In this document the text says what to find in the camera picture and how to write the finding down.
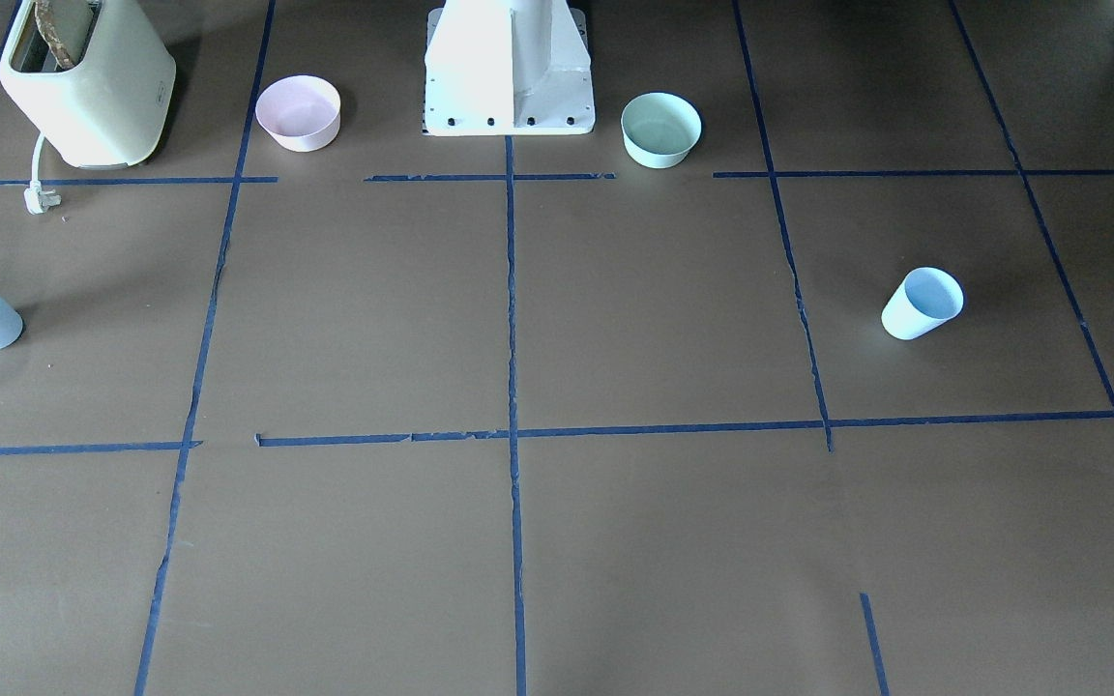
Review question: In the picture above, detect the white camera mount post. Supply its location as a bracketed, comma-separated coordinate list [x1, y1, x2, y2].
[422, 1, 597, 137]

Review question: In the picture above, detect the mint green bowl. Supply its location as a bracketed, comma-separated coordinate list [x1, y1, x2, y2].
[620, 92, 703, 170]

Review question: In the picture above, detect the cream white toaster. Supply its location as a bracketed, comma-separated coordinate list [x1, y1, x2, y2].
[0, 1, 176, 170]

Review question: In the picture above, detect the toast slice in toaster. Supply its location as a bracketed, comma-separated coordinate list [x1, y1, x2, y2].
[35, 0, 96, 71]

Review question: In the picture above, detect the pink bowl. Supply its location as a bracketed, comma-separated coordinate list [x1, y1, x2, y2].
[253, 73, 343, 153]

